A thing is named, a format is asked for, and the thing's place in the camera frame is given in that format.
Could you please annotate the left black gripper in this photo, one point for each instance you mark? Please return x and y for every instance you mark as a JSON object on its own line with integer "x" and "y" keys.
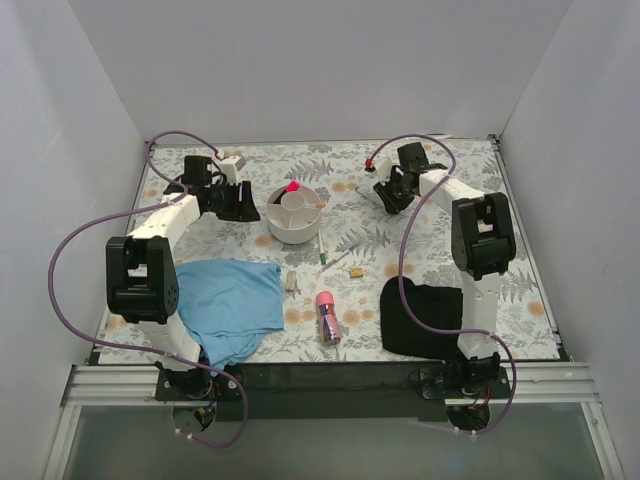
{"x": 240, "y": 201}

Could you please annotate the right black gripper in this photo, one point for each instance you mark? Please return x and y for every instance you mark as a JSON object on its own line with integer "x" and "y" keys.
{"x": 390, "y": 190}

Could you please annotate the white round divided organizer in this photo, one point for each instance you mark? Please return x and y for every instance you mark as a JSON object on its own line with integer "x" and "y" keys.
{"x": 287, "y": 218}

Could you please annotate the pink black highlighter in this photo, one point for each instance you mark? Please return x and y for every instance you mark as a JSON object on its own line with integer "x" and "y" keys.
{"x": 293, "y": 186}

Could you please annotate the white marker green cap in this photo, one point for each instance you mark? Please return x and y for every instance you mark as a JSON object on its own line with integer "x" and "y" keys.
{"x": 322, "y": 252}

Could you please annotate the white marker blue cap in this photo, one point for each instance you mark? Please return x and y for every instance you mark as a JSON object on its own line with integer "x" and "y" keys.
{"x": 367, "y": 193}

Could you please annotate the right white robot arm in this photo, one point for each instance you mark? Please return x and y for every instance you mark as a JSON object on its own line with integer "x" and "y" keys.
{"x": 482, "y": 247}

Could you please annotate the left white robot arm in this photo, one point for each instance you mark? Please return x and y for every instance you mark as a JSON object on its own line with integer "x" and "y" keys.
{"x": 141, "y": 279}

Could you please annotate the beige eraser block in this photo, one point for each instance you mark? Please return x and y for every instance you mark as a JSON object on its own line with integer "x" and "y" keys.
{"x": 291, "y": 281}

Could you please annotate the light blue cloth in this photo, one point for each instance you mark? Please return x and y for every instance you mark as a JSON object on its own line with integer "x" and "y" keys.
{"x": 229, "y": 306}

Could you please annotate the black cloth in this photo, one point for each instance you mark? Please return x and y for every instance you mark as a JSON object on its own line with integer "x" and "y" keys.
{"x": 435, "y": 306}

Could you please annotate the pink capped glue tube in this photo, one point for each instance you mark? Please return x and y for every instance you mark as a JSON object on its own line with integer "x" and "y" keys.
{"x": 328, "y": 323}

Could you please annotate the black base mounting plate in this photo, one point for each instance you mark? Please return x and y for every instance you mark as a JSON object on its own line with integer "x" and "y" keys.
{"x": 320, "y": 390}

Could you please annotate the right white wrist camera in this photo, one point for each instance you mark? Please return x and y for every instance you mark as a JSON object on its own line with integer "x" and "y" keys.
{"x": 381, "y": 166}

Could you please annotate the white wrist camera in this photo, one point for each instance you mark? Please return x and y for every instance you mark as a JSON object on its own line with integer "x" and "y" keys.
{"x": 381, "y": 166}
{"x": 231, "y": 164}

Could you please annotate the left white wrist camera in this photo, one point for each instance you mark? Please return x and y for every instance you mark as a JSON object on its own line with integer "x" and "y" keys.
{"x": 231, "y": 164}

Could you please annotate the aluminium frame rail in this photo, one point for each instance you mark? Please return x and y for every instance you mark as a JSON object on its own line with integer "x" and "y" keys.
{"x": 537, "y": 382}

